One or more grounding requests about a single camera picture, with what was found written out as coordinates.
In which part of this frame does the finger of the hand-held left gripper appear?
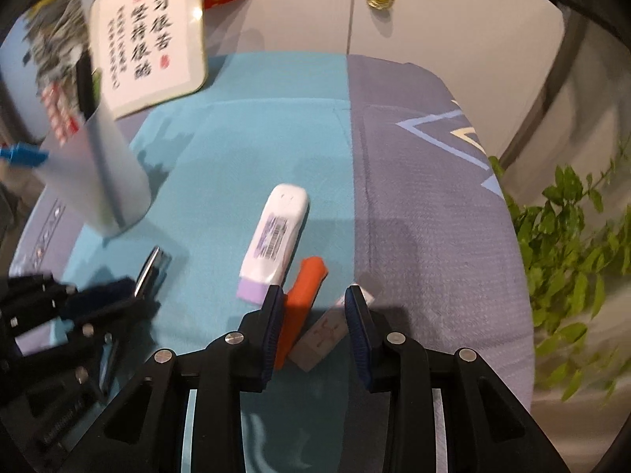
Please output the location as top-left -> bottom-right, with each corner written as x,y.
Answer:
10,298 -> 161,358
0,271 -> 139,323

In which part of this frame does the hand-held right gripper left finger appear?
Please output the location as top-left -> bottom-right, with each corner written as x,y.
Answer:
84,285 -> 287,473

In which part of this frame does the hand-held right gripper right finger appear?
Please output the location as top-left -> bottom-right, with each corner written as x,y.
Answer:
344,283 -> 555,473

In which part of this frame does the white labelled eraser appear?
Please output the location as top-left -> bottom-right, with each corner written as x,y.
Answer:
288,290 -> 378,372

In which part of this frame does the silver staple strip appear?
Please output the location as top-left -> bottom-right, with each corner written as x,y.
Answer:
133,246 -> 172,299

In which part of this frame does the translucent white pen holder cup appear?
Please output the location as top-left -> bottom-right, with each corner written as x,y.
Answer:
38,103 -> 153,237

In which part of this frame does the pink checkered pen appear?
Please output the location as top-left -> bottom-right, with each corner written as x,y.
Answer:
39,81 -> 82,146

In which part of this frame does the white correction tape purple cap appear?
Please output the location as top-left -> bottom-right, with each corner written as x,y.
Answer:
235,183 -> 310,302

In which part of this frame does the blue pen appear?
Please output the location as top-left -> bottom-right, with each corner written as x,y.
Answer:
0,141 -> 50,164

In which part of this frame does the green potted plant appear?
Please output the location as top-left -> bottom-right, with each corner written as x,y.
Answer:
488,148 -> 631,405

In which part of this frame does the stack of papers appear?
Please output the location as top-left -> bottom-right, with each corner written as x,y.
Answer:
20,0 -> 94,104

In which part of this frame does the framed calligraphy sign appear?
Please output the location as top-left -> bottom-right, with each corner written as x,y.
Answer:
79,0 -> 210,120

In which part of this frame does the white cabinet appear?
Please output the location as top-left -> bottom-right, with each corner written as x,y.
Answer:
197,0 -> 577,158

